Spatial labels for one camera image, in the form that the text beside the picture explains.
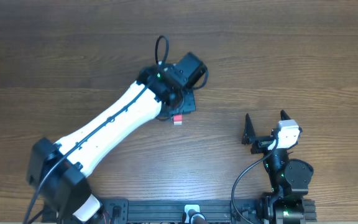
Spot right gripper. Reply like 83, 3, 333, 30
241, 109, 292, 155

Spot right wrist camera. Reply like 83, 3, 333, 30
271, 119, 303, 151

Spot mounting rail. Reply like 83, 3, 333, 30
96, 198, 318, 224

